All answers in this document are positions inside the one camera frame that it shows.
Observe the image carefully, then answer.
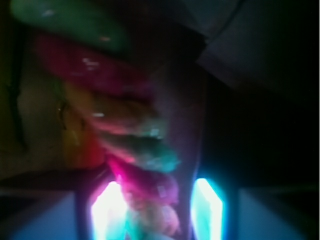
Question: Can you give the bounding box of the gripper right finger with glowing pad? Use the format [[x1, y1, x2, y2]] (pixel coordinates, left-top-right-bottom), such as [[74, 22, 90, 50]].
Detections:
[[190, 174, 239, 240]]

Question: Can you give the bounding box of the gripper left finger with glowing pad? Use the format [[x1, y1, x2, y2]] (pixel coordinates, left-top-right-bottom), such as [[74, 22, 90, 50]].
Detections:
[[75, 179, 128, 240]]

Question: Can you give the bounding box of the multicolored twisted rope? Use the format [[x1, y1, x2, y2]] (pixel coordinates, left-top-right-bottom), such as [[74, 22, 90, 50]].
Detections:
[[9, 0, 183, 240]]

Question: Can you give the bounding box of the brown paper bag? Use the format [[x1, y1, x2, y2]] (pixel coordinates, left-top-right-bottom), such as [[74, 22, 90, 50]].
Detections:
[[0, 13, 103, 179]]

